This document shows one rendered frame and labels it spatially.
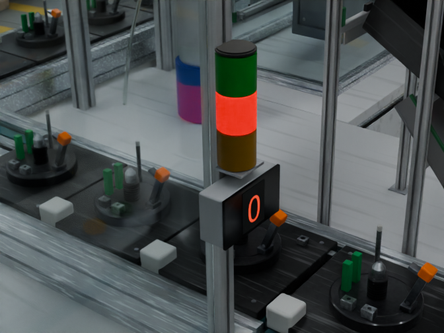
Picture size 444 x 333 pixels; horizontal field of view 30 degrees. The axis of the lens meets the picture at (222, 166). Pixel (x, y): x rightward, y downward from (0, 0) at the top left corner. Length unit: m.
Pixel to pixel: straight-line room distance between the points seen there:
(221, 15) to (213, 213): 0.24
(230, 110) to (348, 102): 1.25
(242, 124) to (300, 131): 1.06
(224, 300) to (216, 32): 0.39
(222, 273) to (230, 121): 0.24
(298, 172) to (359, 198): 0.17
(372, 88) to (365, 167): 0.47
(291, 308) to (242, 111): 0.37
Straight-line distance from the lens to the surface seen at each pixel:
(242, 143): 1.01
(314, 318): 1.26
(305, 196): 1.77
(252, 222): 1.07
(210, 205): 1.02
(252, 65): 0.98
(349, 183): 1.83
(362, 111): 2.18
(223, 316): 1.18
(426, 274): 1.20
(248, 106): 0.99
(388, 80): 2.38
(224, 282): 1.15
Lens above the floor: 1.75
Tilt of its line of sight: 28 degrees down
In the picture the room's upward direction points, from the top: 1 degrees counter-clockwise
